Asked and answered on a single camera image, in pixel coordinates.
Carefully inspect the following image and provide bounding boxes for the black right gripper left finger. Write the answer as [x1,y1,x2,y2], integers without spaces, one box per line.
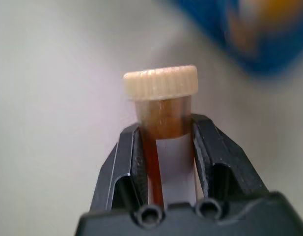
[89,124,152,214]

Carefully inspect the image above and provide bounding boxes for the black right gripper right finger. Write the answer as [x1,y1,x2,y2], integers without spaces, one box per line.
[190,113,269,207]

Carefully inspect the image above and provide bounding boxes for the amber test tube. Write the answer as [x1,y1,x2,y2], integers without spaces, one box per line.
[123,64,199,206]

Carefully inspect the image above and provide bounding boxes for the blue test tube rack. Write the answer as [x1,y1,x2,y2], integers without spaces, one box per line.
[165,0,303,77]

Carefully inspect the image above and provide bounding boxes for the orange test tube in rack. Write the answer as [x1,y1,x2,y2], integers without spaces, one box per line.
[229,0,303,56]

